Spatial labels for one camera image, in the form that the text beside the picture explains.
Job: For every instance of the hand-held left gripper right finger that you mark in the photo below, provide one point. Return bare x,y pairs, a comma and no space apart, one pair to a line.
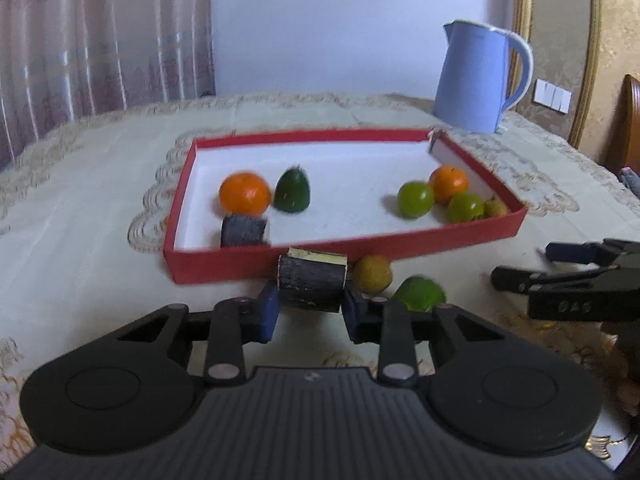
352,317

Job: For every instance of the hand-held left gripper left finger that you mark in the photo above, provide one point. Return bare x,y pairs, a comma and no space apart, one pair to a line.
267,312

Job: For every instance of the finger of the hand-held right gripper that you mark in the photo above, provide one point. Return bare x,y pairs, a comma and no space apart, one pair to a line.
530,280
567,252

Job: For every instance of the dark sugarcane piece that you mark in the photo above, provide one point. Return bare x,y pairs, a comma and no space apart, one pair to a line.
242,230
310,280

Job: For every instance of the red shallow cardboard box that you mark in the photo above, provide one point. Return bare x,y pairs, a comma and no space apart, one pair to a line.
210,270

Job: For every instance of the light green cucumber chunk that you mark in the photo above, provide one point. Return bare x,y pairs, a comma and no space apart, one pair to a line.
420,292

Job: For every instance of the small yellow pear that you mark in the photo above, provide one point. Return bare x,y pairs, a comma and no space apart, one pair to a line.
495,207

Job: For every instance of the green tomato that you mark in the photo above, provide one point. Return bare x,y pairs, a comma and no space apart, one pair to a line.
465,208
415,200

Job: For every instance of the orange tangerine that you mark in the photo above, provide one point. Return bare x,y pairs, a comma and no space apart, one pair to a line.
449,182
245,192

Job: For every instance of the dark green cucumber end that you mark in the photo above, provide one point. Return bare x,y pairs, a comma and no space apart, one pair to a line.
292,191

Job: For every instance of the small yellow citrus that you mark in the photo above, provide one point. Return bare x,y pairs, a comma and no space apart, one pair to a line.
372,272

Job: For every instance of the grey cloth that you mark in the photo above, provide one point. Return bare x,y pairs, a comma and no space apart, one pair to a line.
631,181

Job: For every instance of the brown wooden furniture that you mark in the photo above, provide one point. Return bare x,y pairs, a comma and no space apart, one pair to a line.
631,125

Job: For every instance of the blue electric kettle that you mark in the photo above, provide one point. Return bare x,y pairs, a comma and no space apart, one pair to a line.
470,80

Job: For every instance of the cream embroidered tablecloth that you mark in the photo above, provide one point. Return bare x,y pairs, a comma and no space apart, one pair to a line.
90,200

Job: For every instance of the pink patterned curtain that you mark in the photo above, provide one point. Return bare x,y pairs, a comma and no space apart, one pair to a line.
100,35

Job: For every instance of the white wall switch panel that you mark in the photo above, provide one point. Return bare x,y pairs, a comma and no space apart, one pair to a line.
552,95

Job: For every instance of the gold arched wall frame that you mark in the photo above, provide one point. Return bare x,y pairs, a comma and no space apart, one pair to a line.
522,0

